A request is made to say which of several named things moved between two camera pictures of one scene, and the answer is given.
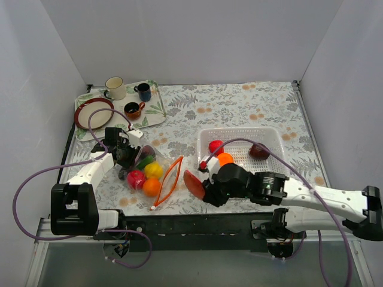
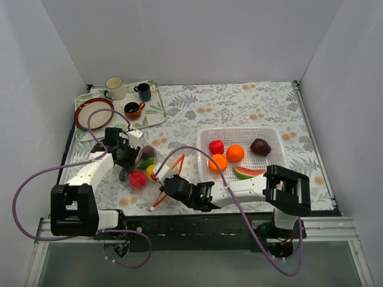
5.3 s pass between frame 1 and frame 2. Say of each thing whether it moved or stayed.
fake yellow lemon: stayed
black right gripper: moved
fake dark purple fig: moved
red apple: stayed
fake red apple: stayed
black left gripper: stayed
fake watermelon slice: moved
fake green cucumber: stayed
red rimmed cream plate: stayed
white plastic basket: stayed
